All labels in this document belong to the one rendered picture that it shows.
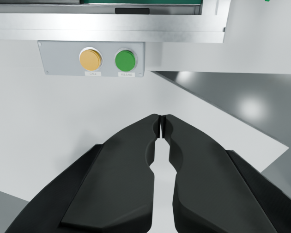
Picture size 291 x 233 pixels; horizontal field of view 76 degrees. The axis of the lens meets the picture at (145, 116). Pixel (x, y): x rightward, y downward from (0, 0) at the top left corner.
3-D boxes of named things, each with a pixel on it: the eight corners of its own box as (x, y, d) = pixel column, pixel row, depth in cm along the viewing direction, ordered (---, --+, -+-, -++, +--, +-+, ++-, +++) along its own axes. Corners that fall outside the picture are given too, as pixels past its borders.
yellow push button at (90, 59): (103, 68, 39) (100, 71, 37) (84, 68, 39) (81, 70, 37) (101, 48, 37) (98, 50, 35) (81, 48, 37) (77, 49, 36)
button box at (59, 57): (145, 70, 44) (143, 78, 38) (57, 68, 45) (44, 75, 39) (145, 38, 41) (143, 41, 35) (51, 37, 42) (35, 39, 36)
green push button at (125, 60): (136, 69, 39) (135, 72, 37) (117, 69, 39) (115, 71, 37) (136, 49, 37) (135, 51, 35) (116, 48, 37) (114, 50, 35)
